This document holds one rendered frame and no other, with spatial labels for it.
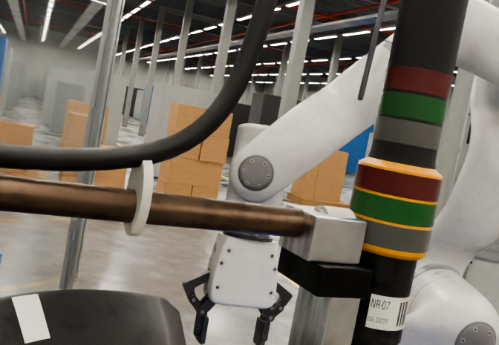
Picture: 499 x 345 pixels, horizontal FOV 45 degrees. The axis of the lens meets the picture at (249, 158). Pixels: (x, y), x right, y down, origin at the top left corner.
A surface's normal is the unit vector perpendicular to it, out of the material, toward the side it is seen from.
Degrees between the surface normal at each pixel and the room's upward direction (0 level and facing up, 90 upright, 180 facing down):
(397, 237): 90
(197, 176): 90
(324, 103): 42
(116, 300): 34
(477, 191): 89
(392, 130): 90
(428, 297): 52
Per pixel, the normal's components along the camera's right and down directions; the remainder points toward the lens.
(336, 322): 0.43, 0.14
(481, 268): -0.15, 0.04
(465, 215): -0.65, 0.04
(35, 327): 0.52, -0.63
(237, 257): 0.27, -0.03
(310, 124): 0.32, -0.42
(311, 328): -0.89, -0.14
